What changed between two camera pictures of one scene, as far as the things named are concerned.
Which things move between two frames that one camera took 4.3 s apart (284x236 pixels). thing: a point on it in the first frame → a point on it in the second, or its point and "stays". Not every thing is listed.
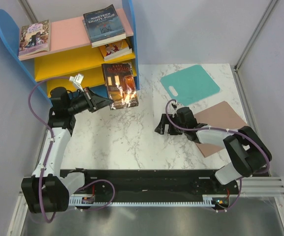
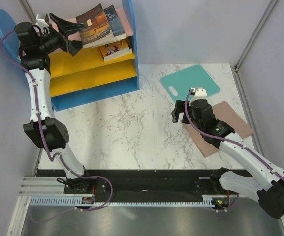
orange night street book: [120, 84] → [97, 29]
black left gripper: [95, 102] → [73, 46]
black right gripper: [164, 120] → [178, 108]
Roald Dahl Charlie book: [115, 50] stays
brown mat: [221, 115] stays
